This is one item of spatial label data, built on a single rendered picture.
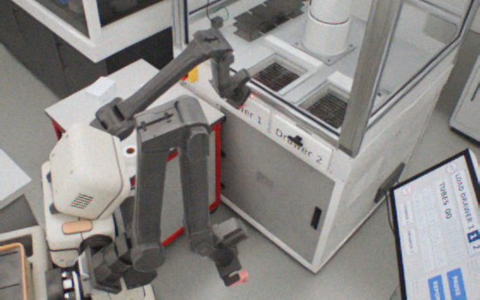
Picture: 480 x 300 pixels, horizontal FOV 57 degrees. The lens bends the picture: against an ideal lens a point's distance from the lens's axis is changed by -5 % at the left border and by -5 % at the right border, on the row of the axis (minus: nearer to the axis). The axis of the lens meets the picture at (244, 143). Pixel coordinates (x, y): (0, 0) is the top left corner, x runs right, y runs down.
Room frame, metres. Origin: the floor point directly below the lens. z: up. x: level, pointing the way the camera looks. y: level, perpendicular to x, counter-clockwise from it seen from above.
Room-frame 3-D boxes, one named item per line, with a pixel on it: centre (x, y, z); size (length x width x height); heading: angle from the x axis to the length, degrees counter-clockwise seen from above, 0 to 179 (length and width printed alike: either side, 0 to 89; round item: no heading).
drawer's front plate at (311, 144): (1.32, -0.22, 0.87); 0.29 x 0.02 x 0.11; 49
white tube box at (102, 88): (1.67, 0.70, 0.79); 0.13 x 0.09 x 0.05; 156
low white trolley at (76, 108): (1.56, 0.52, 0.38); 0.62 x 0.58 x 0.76; 49
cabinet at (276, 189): (1.85, -0.33, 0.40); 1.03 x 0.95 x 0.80; 49
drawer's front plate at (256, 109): (1.52, 0.02, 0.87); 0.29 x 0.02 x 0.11; 49
